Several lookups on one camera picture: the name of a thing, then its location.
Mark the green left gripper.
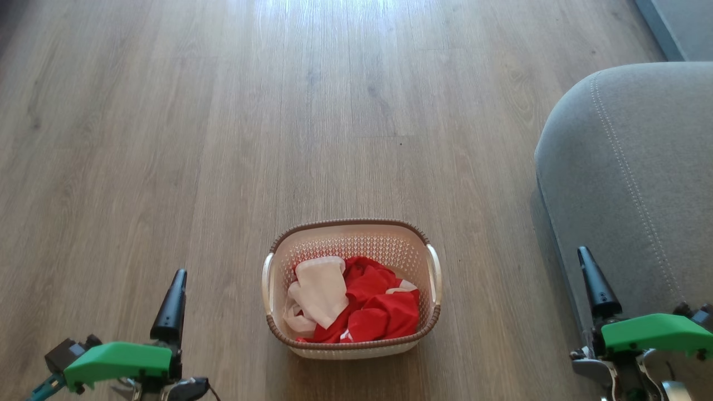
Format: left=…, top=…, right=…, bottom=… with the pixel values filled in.
left=63, top=269, right=211, bottom=401

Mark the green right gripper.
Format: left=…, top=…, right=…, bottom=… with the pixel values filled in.
left=570, top=246, right=713, bottom=401

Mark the pale pink cloth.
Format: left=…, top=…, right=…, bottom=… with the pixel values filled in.
left=283, top=256, right=350, bottom=338

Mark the red garment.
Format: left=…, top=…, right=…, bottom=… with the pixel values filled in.
left=295, top=256, right=421, bottom=344

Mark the grey fabric sofa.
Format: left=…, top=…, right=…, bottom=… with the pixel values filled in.
left=535, top=61, right=713, bottom=401

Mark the beige plastic laundry basket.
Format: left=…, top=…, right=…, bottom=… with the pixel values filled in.
left=262, top=218, right=443, bottom=360

